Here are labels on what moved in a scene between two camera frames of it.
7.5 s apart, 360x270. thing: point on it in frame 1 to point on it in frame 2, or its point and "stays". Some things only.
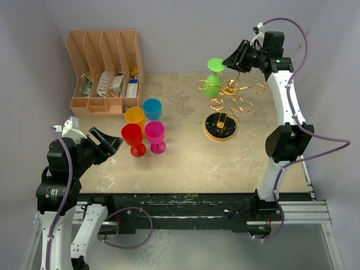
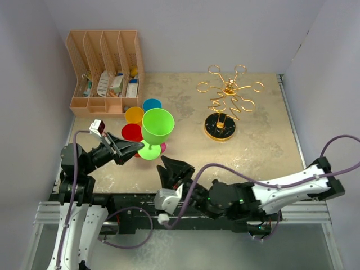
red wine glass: (133, 135) stays
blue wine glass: (152, 108) stays
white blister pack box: (132, 88) stays
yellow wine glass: (136, 115) stays
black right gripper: (237, 59) to (178, 167)
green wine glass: (212, 85) to (157, 125)
